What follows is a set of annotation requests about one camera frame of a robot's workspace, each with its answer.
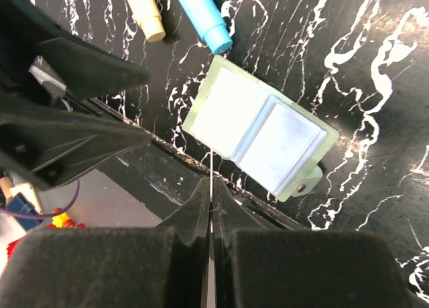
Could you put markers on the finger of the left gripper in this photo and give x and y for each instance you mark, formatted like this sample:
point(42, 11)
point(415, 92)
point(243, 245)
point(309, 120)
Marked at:
point(87, 71)

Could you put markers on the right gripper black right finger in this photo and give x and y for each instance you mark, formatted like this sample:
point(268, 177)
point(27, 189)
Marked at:
point(257, 265)

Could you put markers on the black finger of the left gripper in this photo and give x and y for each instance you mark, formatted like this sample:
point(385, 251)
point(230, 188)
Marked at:
point(51, 148)

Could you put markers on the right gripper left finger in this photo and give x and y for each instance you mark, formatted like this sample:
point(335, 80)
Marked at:
point(164, 266)

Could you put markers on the grey-green card holder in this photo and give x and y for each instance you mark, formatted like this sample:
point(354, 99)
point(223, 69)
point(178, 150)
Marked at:
point(309, 175)

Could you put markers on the blue plastic marker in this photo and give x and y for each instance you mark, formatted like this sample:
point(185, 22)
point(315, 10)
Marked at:
point(209, 24)

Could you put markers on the cream wooden handle tool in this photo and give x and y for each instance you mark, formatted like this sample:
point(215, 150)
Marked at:
point(148, 18)

